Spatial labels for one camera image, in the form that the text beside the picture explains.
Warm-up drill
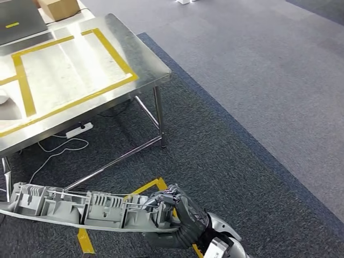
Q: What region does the white power cable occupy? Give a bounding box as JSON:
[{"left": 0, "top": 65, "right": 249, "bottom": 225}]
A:
[{"left": 28, "top": 134, "right": 89, "bottom": 184}]

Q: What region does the white power strip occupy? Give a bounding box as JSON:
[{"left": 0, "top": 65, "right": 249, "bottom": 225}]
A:
[{"left": 65, "top": 122, "right": 94, "bottom": 140}]

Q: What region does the grey plastic wheel hubcap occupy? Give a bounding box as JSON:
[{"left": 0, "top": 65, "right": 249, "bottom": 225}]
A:
[{"left": 0, "top": 181, "right": 181, "bottom": 234}]

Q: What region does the grey laptop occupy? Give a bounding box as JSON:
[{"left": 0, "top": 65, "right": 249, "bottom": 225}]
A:
[{"left": 0, "top": 0, "right": 49, "bottom": 46}]

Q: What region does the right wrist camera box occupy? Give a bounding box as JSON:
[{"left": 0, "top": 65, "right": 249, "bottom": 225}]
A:
[{"left": 203, "top": 238, "right": 229, "bottom": 258}]

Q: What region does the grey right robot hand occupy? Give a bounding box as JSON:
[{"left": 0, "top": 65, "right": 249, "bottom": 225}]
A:
[{"left": 143, "top": 184, "right": 210, "bottom": 250}]

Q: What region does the brown cardboard box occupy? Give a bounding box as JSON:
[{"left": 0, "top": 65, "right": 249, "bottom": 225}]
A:
[{"left": 37, "top": 0, "right": 81, "bottom": 22}]

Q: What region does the stainless steel workbench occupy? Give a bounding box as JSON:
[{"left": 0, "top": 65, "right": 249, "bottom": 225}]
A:
[{"left": 0, "top": 13, "right": 173, "bottom": 204}]

